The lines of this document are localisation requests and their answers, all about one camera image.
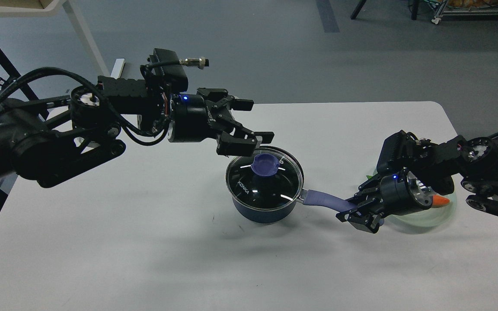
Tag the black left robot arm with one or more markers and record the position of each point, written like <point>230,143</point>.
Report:
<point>55,139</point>

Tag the clear green glass plate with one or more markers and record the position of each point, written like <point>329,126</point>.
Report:
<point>430,218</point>

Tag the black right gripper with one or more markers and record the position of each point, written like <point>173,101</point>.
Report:
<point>400,193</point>

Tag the orange toy carrot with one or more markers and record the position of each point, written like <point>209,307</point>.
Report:
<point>440,201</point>

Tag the blue saucepan with handle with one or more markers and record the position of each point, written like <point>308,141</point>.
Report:
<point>306,197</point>

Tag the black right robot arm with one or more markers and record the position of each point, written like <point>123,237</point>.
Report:
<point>411,170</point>

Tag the glass lid blue knob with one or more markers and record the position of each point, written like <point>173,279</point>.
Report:
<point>268,180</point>

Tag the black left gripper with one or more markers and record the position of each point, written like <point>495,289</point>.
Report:
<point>193,122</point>

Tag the white table frame leg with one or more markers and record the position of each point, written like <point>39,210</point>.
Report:
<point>32,8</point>

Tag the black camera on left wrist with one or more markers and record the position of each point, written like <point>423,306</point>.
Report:
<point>165,68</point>

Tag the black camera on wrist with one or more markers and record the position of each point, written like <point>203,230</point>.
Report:
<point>165,68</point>
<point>398,151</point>

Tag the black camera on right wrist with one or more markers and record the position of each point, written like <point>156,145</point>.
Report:
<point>398,151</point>

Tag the wheeled metal cart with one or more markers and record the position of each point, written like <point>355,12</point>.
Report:
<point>464,8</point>

